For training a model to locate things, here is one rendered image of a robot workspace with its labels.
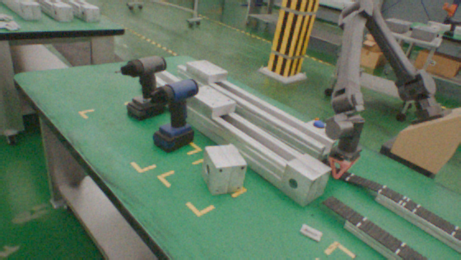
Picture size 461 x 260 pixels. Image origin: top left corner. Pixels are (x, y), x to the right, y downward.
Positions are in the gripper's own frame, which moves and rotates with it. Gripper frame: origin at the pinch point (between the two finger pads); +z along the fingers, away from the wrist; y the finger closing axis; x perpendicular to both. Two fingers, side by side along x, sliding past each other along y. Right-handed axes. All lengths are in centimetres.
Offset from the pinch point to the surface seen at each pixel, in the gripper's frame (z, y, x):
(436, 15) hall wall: -37, -757, -134
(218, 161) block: -9.4, 38.9, -19.3
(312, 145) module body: -7.7, 4.1, -9.6
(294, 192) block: -1.3, 23.5, -3.3
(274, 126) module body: -7.8, 1.7, -26.4
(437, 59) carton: 17, -475, -59
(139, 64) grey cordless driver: -25, 34, -63
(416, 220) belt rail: 1.9, 3.1, 24.7
